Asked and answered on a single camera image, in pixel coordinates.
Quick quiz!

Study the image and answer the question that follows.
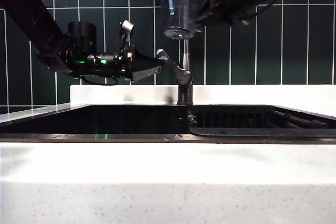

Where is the grey metal faucet lever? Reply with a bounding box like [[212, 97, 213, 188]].
[[155, 48, 194, 87]]

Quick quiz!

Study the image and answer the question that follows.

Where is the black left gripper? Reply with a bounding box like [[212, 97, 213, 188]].
[[113, 44, 165, 82]]

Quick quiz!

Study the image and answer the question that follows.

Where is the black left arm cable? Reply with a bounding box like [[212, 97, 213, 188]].
[[78, 74, 119, 87]]

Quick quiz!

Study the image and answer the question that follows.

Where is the black kitchen sink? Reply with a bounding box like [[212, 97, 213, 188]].
[[0, 104, 336, 145]]

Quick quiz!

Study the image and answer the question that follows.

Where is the black slatted drain rack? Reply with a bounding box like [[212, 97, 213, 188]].
[[188, 106, 336, 138]]

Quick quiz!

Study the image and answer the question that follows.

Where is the clear glass mug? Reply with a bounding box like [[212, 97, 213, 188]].
[[160, 0, 209, 40]]

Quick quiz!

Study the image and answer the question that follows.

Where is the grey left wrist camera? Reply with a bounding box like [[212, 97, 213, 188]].
[[118, 19, 135, 51]]

